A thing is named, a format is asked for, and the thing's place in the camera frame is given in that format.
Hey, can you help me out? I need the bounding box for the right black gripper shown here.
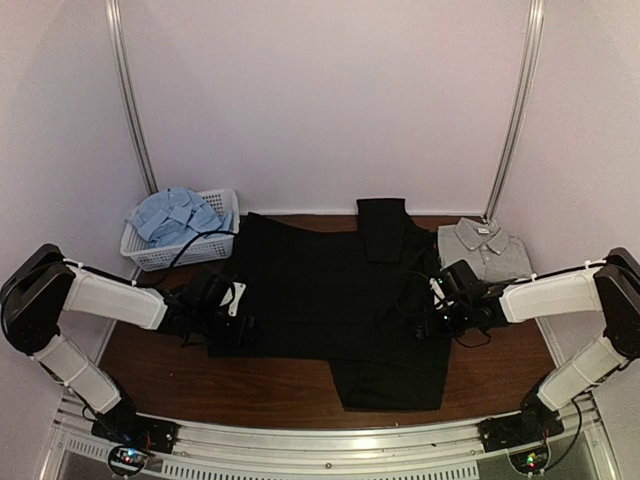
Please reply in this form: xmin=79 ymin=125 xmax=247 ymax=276
xmin=407 ymin=301 xmax=473 ymax=341

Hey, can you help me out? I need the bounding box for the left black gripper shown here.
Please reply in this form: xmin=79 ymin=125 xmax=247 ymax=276
xmin=193 ymin=307 xmax=263 ymax=350

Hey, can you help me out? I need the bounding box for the black long sleeve shirt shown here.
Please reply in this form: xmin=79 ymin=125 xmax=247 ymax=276
xmin=208 ymin=198 xmax=451 ymax=411

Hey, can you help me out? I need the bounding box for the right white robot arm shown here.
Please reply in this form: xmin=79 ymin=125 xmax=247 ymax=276
xmin=415 ymin=247 xmax=639 ymax=442

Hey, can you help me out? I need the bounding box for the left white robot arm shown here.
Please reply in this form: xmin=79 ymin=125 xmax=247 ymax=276
xmin=1 ymin=243 xmax=258 ymax=444

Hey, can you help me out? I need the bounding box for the grey folded button shirt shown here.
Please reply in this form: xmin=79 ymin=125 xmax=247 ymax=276
xmin=437 ymin=218 xmax=533 ymax=282

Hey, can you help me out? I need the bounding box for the white plastic basket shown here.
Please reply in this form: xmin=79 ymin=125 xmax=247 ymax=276
xmin=120 ymin=187 xmax=240 ymax=272

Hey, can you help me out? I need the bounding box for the light blue shirt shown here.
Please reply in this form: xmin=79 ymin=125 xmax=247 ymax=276
xmin=127 ymin=187 xmax=233 ymax=248

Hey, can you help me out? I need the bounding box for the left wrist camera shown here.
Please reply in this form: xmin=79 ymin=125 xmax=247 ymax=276
xmin=220 ymin=282 xmax=246 ymax=317

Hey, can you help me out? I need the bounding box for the left black camera cable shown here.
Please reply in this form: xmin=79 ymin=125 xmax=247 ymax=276
xmin=134 ymin=227 xmax=241 ymax=291

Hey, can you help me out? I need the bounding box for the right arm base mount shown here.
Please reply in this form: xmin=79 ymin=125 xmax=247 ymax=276
xmin=478 ymin=379 xmax=564 ymax=476

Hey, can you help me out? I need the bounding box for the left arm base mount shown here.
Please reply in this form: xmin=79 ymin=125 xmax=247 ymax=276
xmin=83 ymin=394 xmax=178 ymax=479

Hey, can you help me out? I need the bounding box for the right aluminium frame post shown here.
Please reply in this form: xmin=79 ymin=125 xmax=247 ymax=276
xmin=482 ymin=0 xmax=545 ymax=224

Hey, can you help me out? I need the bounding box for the aluminium frame post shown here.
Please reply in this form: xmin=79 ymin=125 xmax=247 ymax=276
xmin=105 ymin=0 xmax=158 ymax=195
xmin=482 ymin=0 xmax=545 ymax=224

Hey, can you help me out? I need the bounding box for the left aluminium frame post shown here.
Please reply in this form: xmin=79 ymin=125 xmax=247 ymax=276
xmin=105 ymin=0 xmax=158 ymax=195

